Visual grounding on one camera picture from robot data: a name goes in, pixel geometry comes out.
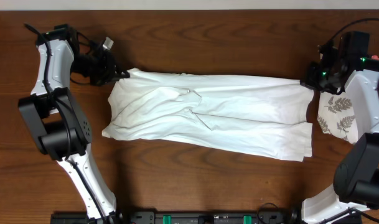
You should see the black mounting rail with clamps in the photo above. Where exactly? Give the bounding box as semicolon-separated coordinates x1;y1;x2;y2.
50;207;303;224

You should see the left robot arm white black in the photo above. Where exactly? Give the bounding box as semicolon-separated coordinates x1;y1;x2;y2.
18;24;130;223

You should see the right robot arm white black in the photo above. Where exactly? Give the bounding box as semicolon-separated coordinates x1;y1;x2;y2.
295;31;379;223

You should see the white printed t-shirt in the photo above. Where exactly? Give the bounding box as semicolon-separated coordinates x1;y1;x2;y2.
102;68;314;161

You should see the white fern pattern cloth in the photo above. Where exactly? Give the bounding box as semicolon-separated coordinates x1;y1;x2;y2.
317;92;358;144

